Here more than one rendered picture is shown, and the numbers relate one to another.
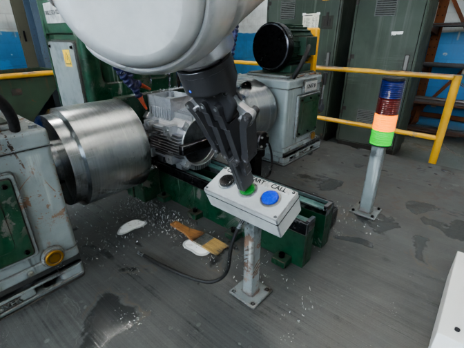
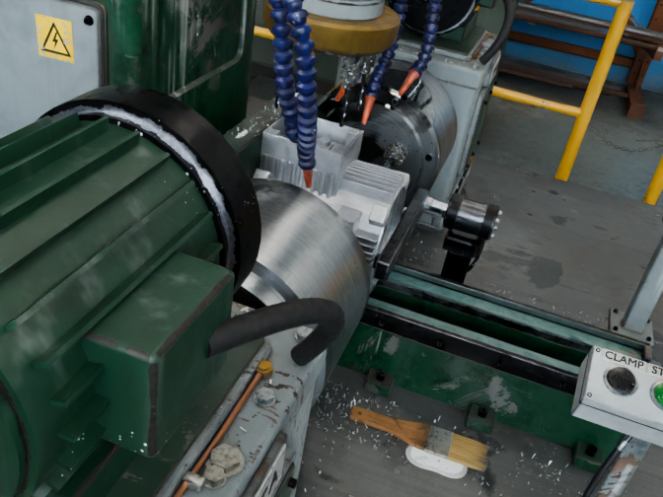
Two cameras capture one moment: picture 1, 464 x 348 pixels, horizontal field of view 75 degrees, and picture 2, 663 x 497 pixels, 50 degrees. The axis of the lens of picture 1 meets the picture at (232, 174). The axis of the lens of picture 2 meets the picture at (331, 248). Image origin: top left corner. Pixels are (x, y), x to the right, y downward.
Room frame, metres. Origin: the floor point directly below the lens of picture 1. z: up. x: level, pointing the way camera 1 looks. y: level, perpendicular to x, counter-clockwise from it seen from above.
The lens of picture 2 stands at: (0.14, 0.59, 1.55)
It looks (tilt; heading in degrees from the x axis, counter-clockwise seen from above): 32 degrees down; 332
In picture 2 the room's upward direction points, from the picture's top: 10 degrees clockwise
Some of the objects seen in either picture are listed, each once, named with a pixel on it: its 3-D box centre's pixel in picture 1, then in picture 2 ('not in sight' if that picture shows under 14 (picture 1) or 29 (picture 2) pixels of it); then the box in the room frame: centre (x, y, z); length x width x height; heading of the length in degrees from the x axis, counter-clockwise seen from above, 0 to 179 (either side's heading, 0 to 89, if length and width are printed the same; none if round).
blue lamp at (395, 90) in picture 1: (391, 88); not in sight; (0.84, -0.43, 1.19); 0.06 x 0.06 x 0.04
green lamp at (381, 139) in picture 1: (381, 137); not in sight; (0.84, -0.43, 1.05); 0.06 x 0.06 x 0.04
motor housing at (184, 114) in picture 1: (181, 134); (327, 216); (0.98, 0.17, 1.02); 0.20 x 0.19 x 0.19; 48
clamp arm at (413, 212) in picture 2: (212, 140); (405, 230); (0.92, 0.06, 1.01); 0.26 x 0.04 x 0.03; 138
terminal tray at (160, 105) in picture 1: (171, 105); (311, 153); (1.00, 0.20, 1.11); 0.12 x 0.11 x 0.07; 48
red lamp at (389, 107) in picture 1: (388, 105); not in sight; (0.84, -0.43, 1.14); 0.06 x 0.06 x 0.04
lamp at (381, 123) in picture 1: (384, 121); not in sight; (0.84, -0.43, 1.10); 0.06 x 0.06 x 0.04
